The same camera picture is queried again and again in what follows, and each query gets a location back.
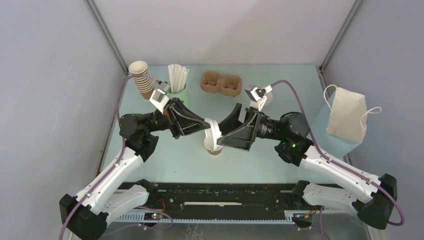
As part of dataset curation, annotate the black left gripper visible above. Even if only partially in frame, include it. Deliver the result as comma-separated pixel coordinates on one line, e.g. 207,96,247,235
145,97,211,139

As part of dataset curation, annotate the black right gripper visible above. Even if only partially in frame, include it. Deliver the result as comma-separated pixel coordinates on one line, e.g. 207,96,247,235
209,104,286,152

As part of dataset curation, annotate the white plastic cup lid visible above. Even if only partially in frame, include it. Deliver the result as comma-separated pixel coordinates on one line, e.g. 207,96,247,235
205,118,222,145

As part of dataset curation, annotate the brown paper coffee cup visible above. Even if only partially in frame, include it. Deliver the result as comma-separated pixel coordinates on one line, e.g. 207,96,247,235
203,137,223,156

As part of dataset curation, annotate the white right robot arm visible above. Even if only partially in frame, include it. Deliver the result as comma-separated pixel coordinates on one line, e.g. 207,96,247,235
217,103,398,230

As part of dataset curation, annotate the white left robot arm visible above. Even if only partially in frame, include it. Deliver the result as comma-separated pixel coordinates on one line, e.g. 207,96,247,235
59,98,221,240

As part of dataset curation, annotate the green straw holder jar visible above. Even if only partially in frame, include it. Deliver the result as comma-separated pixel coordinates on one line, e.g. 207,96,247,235
166,84,191,109

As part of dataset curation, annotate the stack of white lids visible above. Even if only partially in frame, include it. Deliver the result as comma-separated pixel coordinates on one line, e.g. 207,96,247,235
249,92,273,111

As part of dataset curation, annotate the bundle of white wrapped straws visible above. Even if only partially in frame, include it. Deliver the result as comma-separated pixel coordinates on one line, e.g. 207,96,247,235
167,64,190,94

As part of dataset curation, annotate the brown cardboard cup carrier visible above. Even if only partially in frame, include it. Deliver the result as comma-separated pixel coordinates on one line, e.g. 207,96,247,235
200,71,243,98

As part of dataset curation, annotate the stack of brown paper cups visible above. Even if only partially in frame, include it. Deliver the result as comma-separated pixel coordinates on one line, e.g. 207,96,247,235
128,60,154,100

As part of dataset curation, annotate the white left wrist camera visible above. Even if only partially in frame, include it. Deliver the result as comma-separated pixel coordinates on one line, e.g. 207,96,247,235
149,82,170,114

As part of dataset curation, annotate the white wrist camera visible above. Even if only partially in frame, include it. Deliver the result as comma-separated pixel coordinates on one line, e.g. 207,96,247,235
149,82,170,114
244,85,267,112

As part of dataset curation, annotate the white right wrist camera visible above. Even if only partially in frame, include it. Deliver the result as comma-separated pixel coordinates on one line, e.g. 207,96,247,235
244,85,267,112

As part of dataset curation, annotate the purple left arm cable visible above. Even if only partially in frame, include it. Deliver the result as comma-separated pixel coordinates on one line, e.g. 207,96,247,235
57,73,175,240

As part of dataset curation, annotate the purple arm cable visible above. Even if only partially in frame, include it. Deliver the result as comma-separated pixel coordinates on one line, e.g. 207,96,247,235
264,79,407,240
57,73,175,240

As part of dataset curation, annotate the white paper bag with handles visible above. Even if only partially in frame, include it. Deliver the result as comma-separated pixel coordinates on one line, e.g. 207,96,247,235
324,84,382,143

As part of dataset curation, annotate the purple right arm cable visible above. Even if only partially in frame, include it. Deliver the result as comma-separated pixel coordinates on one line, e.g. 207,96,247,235
264,79,407,240

